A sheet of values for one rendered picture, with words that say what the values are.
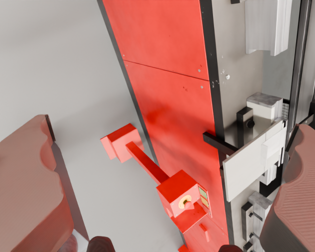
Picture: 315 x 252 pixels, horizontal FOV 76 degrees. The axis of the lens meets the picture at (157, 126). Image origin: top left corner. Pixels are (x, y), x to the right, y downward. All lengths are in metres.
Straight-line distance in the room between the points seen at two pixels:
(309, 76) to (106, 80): 1.07
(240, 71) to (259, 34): 0.12
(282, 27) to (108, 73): 1.01
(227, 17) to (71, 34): 0.91
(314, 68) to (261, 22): 0.34
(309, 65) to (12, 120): 1.43
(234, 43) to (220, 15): 0.10
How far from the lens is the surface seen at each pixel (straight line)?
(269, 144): 0.76
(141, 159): 1.27
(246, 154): 0.67
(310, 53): 0.94
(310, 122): 0.96
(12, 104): 1.36
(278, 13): 0.65
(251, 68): 0.77
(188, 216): 1.11
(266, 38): 0.68
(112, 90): 1.42
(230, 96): 0.72
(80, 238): 0.82
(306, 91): 0.99
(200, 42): 0.67
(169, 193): 0.96
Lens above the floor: 1.31
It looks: 51 degrees down
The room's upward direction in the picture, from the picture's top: 124 degrees clockwise
